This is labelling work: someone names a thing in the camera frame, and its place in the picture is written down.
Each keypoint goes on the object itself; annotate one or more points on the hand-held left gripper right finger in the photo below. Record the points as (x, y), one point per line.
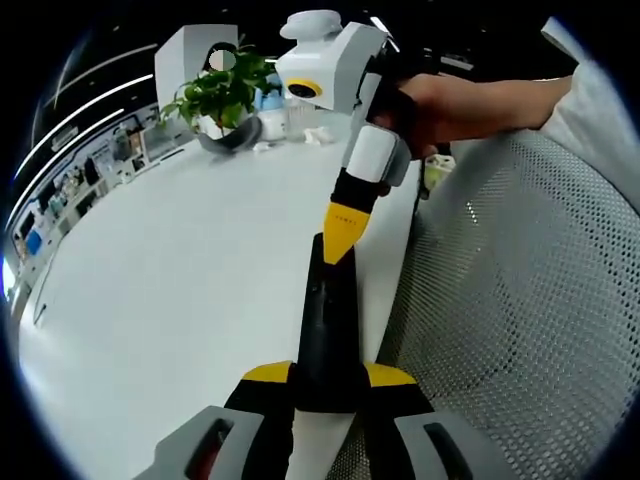
(425, 440)

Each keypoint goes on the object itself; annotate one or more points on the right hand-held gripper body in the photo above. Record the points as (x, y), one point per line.
(330, 60)

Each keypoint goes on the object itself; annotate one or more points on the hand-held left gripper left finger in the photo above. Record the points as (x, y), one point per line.
(220, 435)

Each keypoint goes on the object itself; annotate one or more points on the black remote control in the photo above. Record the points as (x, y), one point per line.
(330, 340)

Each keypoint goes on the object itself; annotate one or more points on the person's right hand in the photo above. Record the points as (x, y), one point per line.
(440, 112)

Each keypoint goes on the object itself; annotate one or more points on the pale green white object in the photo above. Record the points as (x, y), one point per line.
(437, 172)

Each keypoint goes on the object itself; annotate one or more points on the plastic bottle, blue cap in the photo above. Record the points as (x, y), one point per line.
(272, 110)

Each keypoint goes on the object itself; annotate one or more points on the small crumpled white tissue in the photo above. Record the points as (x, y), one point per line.
(261, 147)

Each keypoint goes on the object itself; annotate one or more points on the green potted plant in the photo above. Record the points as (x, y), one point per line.
(220, 95)

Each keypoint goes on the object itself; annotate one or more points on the dark grey curved cushion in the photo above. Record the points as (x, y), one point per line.
(232, 137)

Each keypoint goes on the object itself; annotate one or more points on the grey mesh chair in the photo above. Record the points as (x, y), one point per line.
(525, 300)

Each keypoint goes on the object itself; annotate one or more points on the white cabinet counter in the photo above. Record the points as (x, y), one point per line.
(75, 190)

